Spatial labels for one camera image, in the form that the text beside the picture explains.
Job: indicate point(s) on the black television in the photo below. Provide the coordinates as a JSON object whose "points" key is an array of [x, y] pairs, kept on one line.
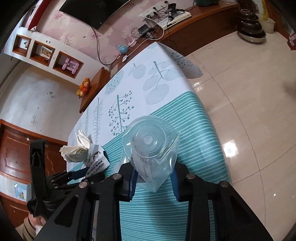
{"points": [[92, 11]]}

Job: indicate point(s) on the white crumpled tissue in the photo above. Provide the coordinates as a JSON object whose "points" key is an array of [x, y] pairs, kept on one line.
{"points": [[82, 139]]}

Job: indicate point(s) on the small framed photo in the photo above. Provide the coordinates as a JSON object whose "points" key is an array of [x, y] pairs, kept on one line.
{"points": [[46, 52]]}

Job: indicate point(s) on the wooden television cabinet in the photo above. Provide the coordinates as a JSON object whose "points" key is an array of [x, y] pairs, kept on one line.
{"points": [[196, 34]]}

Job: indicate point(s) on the cream plastic bucket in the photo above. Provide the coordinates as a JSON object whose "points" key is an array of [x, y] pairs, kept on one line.
{"points": [[268, 25]]}

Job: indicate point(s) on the white wall shelf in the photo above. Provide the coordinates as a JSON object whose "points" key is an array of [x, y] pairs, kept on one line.
{"points": [[32, 37]]}

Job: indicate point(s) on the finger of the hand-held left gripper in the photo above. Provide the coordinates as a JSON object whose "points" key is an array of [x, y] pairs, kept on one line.
{"points": [[77, 173], [92, 179]]}

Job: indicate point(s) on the black power adapter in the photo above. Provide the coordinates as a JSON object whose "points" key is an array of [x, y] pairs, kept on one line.
{"points": [[144, 29]]}

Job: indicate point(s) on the pink dumbbell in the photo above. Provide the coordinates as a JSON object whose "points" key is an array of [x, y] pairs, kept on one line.
{"points": [[71, 62], [68, 69]]}

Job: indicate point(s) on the cream crumpled paper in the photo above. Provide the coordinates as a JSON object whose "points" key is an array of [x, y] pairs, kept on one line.
{"points": [[74, 154]]}

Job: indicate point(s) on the white printed packet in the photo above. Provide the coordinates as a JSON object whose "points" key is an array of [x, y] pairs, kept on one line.
{"points": [[97, 160]]}

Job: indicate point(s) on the small pink dish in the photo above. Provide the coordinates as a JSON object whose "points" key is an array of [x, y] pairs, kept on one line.
{"points": [[131, 42]]}

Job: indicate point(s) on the bowl of fruit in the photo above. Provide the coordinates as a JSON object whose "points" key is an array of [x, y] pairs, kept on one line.
{"points": [[84, 88]]}

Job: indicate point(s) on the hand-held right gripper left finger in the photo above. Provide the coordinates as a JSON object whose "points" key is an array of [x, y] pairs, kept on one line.
{"points": [[131, 185]]}

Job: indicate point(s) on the blue sticker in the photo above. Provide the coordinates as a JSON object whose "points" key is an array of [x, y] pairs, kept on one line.
{"points": [[20, 191]]}

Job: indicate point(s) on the blue round toy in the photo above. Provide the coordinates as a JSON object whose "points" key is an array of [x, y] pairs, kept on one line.
{"points": [[121, 49]]}

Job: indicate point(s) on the clear plastic bag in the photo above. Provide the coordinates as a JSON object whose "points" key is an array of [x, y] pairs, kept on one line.
{"points": [[150, 143]]}

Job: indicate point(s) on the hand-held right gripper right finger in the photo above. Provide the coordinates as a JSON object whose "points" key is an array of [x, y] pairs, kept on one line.
{"points": [[175, 187]]}

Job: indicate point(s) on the stacked dark cooking pots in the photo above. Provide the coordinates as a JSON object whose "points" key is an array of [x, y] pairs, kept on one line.
{"points": [[251, 25]]}

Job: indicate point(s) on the round table with cloth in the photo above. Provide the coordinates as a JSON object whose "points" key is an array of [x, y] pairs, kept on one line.
{"points": [[161, 81]]}

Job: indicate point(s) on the white charger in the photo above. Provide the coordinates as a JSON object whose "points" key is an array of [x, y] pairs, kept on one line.
{"points": [[124, 58]]}

